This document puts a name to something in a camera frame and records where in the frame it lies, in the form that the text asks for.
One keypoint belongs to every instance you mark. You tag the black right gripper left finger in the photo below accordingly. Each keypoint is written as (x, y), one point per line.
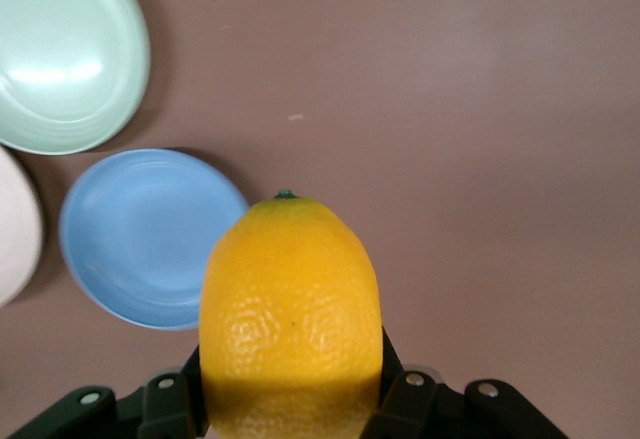
(165, 409)

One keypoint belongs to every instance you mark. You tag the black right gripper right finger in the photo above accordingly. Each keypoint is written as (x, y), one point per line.
(425, 409)

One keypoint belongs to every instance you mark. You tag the yellow lemon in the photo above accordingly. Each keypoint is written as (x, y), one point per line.
(290, 309)

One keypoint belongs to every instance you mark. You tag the blue plate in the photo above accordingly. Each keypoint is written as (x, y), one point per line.
(140, 239)

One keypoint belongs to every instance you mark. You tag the cream plate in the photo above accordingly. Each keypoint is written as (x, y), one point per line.
(17, 229)

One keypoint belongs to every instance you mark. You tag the brown table cover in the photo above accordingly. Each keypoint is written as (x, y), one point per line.
(450, 134)

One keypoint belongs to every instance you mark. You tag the mint green plate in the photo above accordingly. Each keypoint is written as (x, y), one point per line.
(65, 49)

